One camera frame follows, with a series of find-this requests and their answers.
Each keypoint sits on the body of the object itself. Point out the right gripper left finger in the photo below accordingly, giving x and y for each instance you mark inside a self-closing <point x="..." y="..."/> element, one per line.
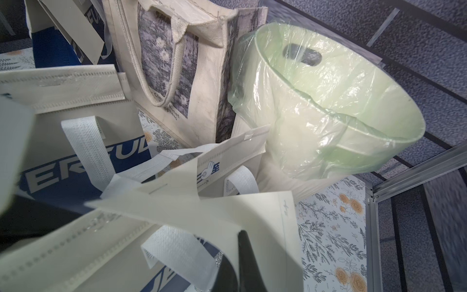
<point x="17" y="122"/>

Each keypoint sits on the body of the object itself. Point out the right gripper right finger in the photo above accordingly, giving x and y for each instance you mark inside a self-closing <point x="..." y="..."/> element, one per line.
<point x="248" y="279"/>

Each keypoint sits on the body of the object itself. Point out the blue white bag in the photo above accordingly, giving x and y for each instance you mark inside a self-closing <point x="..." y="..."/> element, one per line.
<point x="142" y="232"/>
<point x="69" y="33"/>
<point x="86" y="130"/>

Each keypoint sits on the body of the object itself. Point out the floral table mat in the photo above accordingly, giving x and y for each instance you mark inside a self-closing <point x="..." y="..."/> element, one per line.
<point x="332" y="232"/>

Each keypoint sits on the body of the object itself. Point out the beige canvas tote bag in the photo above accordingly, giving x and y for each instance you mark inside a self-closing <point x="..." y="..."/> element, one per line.
<point x="177" y="56"/>

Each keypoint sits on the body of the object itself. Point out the green lined trash bin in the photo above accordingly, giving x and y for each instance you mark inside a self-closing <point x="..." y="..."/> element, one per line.
<point x="331" y="112"/>

